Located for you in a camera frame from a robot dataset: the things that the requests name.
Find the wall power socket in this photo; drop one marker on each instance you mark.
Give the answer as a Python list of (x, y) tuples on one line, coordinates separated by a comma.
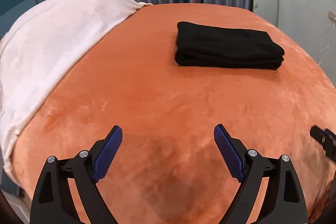
[(332, 16)]

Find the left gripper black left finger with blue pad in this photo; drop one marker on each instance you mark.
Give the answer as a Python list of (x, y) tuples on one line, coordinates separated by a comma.
[(52, 200)]

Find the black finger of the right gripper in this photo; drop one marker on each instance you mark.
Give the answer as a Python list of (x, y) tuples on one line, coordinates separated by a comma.
[(326, 138)]

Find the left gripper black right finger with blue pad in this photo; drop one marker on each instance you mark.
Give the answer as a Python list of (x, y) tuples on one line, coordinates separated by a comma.
[(283, 202)]

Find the pink white bed sheet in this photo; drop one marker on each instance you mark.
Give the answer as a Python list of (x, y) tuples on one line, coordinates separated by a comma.
[(38, 50)]

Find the black pants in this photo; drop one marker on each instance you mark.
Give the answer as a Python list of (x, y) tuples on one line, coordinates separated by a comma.
[(235, 48)]

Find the orange velvet bed blanket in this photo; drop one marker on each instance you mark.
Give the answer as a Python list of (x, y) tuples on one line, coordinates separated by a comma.
[(168, 168)]

